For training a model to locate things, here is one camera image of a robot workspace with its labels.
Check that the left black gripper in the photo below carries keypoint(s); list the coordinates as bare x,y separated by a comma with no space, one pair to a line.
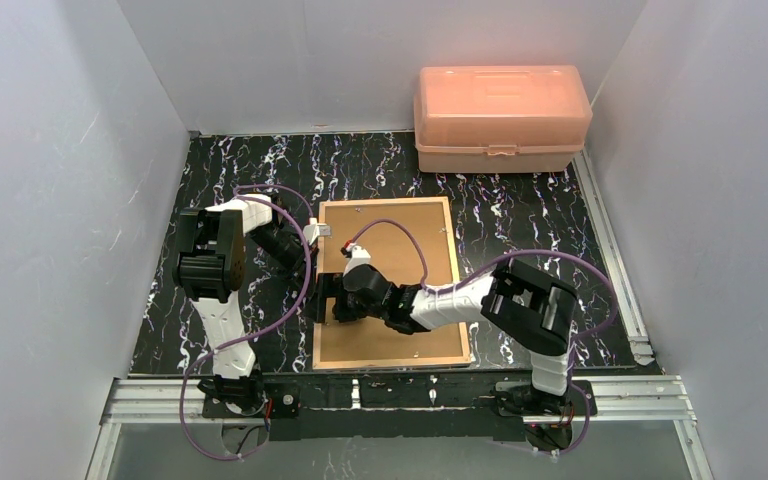
302,258

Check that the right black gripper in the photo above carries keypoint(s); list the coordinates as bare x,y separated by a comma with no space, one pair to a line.
325,298

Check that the picture frame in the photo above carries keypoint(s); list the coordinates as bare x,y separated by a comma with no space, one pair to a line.
390,281

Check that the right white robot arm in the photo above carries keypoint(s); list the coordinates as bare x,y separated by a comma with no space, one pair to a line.
532,307

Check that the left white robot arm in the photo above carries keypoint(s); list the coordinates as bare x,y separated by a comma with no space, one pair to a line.
210,269

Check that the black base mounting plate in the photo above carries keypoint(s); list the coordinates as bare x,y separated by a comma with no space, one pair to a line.
409,405

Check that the orange plastic storage box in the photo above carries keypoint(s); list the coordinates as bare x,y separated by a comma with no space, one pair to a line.
500,119

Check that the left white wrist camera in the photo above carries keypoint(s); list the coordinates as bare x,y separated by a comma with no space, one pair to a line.
315,229

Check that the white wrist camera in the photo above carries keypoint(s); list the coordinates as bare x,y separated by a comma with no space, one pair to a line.
315,229
355,256

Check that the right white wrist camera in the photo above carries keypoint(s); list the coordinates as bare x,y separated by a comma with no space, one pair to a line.
355,256

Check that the aluminium rail frame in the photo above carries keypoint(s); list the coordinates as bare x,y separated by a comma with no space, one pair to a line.
153,426

